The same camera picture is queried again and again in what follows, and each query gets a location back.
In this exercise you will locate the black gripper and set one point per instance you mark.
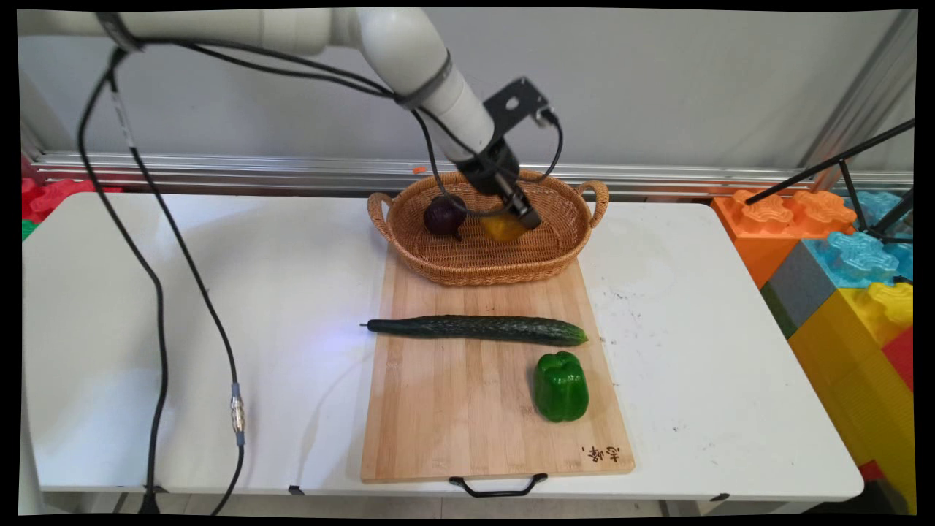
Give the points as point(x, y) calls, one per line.
point(488, 168)

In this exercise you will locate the yellow-brown fruit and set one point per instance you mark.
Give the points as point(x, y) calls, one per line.
point(502, 229)

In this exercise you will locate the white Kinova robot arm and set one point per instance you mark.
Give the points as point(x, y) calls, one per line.
point(409, 51)

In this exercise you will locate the woven wicker basket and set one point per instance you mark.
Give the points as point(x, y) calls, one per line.
point(540, 245)

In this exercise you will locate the purple onion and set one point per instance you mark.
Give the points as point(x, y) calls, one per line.
point(444, 216)

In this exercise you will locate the long dark green cucumber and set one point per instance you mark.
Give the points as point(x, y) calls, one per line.
point(482, 328)

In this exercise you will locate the green bell pepper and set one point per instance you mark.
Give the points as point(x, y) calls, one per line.
point(560, 389)

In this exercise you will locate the wooden cutting board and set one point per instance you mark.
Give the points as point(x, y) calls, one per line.
point(453, 409)

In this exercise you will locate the orange building block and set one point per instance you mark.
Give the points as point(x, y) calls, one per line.
point(763, 226)

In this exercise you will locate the grey building block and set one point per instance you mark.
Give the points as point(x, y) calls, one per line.
point(800, 288)

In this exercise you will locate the black tripod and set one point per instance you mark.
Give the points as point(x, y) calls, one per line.
point(847, 157)

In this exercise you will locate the blue building block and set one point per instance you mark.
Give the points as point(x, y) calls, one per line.
point(876, 206)
point(858, 259)

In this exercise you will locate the black table edge clip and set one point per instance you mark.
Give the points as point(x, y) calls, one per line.
point(720, 497)
point(156, 488)
point(296, 489)

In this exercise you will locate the yellow building block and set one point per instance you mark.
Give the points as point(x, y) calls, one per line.
point(855, 380)

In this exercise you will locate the red building block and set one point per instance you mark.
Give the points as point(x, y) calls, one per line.
point(900, 356)
point(51, 193)

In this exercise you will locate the green building block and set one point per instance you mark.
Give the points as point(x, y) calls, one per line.
point(26, 229)

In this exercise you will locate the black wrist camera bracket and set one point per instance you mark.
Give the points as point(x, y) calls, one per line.
point(518, 102)

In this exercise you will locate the aluminium frame rail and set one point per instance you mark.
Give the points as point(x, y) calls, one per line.
point(292, 172)

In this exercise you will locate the slanted aluminium frame post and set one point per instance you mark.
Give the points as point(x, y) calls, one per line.
point(862, 95)

